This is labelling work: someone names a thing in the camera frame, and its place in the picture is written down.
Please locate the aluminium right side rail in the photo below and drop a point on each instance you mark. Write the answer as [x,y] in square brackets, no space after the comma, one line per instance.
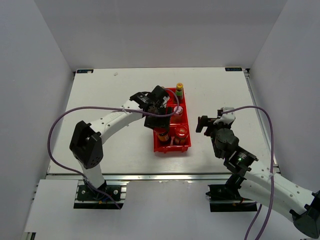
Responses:
[262,119]

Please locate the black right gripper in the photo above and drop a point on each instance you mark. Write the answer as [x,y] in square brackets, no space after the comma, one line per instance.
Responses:
[204,121]

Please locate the aluminium rail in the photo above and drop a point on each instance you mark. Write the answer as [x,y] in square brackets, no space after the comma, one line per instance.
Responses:
[262,119]
[167,177]

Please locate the blue corner label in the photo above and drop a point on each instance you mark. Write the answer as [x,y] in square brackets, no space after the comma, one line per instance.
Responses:
[85,71]
[233,69]

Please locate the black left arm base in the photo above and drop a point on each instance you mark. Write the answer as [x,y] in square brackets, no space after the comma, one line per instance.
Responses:
[108,197]

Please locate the green-label red sauce bottle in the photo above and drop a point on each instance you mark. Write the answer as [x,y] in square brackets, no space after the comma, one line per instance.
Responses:
[179,92]

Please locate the blue corner label right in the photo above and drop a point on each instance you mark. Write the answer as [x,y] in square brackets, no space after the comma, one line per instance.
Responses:
[233,69]

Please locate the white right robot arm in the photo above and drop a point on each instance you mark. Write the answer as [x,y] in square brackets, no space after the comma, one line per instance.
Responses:
[253,180]

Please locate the red-lidded brown sauce jar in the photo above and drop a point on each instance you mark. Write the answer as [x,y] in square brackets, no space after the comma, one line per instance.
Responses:
[181,134]

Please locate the blue corner label left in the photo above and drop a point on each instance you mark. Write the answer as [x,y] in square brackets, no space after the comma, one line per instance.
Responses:
[85,71]

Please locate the pink-lidded spice jar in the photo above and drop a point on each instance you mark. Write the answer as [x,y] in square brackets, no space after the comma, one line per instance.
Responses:
[177,117]

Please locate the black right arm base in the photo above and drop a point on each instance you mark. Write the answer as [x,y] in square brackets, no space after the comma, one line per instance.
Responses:
[221,200]

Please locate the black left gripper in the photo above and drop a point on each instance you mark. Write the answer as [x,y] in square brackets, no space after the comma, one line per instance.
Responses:
[163,122]

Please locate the aluminium front rail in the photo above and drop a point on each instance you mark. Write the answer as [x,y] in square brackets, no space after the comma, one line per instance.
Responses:
[167,177]

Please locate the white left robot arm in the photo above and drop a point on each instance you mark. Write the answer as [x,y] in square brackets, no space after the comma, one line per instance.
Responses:
[88,138]

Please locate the red plastic divided bin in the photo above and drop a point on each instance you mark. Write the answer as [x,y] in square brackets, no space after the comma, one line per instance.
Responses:
[173,102]

